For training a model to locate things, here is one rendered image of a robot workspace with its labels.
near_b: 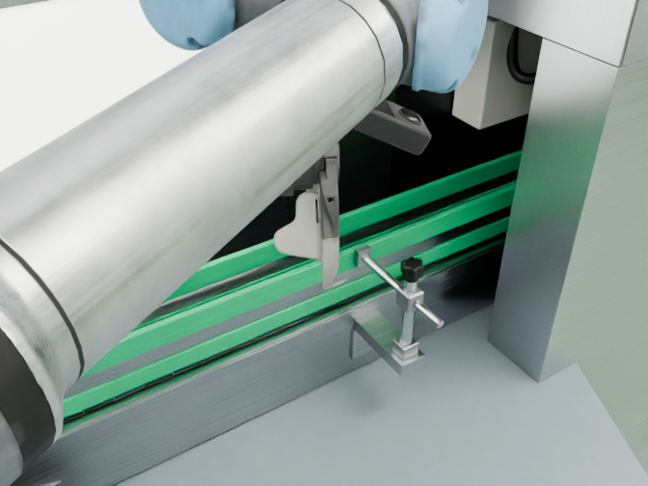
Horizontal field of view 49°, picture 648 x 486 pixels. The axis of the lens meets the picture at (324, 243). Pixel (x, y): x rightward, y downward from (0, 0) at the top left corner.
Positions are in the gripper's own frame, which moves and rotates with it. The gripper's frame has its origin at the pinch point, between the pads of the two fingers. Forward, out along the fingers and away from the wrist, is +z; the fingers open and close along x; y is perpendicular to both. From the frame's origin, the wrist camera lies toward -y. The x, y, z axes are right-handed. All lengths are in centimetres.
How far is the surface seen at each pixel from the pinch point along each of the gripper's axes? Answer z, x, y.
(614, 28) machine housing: -17.4, -11.1, -32.3
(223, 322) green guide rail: 17.7, -8.1, 11.6
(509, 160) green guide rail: 15, -39, -36
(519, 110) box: 10, -46, -39
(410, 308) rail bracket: 15.2, -5.4, -11.6
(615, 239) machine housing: 12.6, -12.8, -41.2
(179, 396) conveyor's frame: 24.7, -2.8, 17.6
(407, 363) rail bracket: 24.4, -4.8, -11.8
